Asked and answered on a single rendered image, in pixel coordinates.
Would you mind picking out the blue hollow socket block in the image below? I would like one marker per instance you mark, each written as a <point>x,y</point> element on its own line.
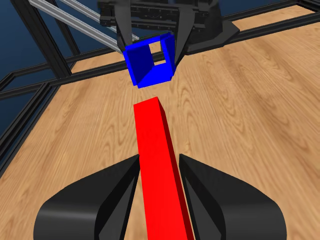
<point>137,62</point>

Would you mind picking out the thin red peg bar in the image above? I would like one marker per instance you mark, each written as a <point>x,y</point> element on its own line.
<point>157,162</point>

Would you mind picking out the silver aluminium rail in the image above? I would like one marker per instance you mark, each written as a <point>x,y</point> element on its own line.
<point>75,25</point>
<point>100,20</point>

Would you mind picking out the black table frame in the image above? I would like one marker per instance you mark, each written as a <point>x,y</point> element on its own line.
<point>37,37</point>

